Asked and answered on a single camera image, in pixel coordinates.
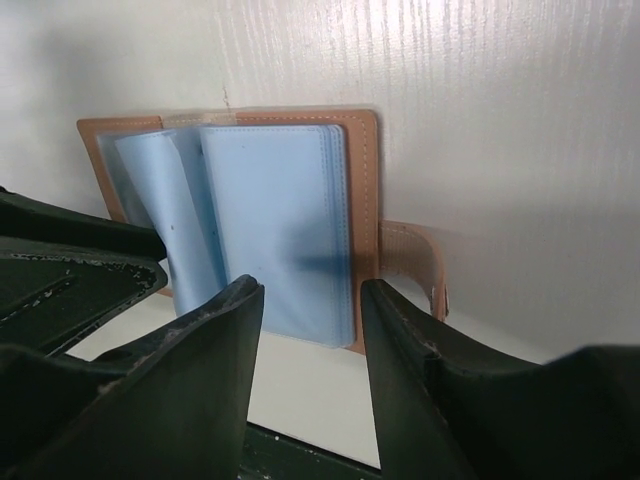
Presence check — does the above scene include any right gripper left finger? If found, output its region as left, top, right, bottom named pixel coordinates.
left=1, top=275, right=264, bottom=479

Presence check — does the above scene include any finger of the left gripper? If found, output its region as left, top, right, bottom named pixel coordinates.
left=1, top=189, right=166, bottom=260
left=1, top=237, right=168, bottom=356

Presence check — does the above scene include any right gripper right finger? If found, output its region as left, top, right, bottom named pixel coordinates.
left=361, top=280, right=639, bottom=479

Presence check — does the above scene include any tan leather card holder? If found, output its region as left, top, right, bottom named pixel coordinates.
left=77, top=107, right=448, bottom=353

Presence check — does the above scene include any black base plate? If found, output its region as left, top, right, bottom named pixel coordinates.
left=237, top=423, right=382, bottom=480

